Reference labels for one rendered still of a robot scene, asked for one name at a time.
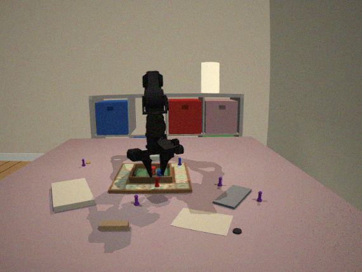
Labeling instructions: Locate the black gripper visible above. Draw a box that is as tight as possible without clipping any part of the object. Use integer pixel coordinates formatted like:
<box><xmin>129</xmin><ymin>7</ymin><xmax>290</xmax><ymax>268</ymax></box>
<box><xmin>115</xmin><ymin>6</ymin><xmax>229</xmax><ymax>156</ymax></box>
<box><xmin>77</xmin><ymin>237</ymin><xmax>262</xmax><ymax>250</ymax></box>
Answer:
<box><xmin>127</xmin><ymin>131</ymin><xmax>184</xmax><ymax>177</ymax></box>

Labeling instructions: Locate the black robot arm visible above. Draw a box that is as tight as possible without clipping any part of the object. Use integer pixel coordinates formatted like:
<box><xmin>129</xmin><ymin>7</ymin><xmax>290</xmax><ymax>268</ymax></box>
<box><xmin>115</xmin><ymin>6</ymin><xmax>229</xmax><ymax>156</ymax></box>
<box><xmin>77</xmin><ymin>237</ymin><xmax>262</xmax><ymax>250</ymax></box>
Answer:
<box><xmin>142</xmin><ymin>71</ymin><xmax>180</xmax><ymax>158</ymax></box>

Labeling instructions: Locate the cream flat rectangular sheet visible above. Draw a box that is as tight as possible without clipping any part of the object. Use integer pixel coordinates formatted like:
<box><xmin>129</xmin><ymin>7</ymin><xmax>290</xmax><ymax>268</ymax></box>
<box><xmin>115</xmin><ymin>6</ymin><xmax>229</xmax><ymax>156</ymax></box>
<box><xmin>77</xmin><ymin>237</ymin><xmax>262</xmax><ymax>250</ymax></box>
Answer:
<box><xmin>170</xmin><ymin>208</ymin><xmax>233</xmax><ymax>236</ymax></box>

